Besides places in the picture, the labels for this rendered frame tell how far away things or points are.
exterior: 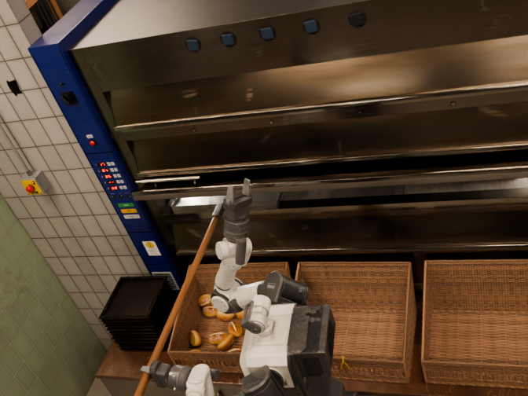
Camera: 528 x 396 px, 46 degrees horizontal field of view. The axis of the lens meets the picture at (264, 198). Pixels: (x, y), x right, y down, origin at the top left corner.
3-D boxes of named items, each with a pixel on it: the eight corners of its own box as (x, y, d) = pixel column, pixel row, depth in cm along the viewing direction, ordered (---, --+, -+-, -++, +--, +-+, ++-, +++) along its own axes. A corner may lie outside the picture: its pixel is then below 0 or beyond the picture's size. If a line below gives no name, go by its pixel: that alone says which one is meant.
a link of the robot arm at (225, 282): (227, 253, 235) (218, 283, 248) (213, 269, 228) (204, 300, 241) (251, 267, 233) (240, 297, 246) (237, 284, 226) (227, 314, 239)
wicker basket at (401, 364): (309, 297, 323) (296, 259, 306) (419, 299, 302) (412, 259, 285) (287, 376, 288) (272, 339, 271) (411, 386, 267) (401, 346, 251)
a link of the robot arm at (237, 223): (259, 197, 218) (257, 227, 223) (240, 188, 223) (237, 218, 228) (235, 207, 209) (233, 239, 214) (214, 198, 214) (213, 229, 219)
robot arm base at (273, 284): (287, 287, 235) (309, 280, 228) (286, 320, 229) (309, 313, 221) (259, 275, 226) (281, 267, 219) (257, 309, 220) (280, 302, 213)
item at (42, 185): (35, 186, 321) (26, 171, 315) (51, 185, 317) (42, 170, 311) (27, 196, 315) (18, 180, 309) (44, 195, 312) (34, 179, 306)
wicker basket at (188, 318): (204, 298, 344) (188, 262, 327) (302, 297, 324) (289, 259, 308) (176, 372, 308) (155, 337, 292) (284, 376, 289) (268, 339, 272)
